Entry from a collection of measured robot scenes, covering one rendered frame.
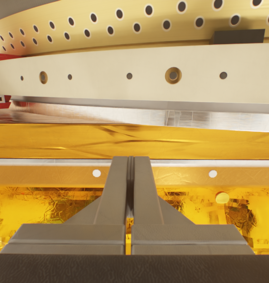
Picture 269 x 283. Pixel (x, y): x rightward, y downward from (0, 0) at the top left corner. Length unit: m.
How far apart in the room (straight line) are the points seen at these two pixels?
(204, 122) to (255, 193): 0.13
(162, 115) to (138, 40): 0.09
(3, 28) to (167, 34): 0.26
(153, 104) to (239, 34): 0.11
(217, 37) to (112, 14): 0.11
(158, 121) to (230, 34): 0.11
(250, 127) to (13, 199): 0.31
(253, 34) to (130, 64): 0.11
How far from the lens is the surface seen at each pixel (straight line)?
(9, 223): 0.32
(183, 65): 0.19
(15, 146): 0.30
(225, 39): 0.21
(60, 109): 0.32
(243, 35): 0.21
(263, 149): 0.31
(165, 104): 0.25
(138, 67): 0.20
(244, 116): 0.24
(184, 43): 0.25
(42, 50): 0.34
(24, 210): 0.31
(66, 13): 0.28
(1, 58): 0.38
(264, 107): 0.26
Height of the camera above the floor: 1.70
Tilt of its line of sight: 16 degrees up
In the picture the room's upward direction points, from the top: 180 degrees counter-clockwise
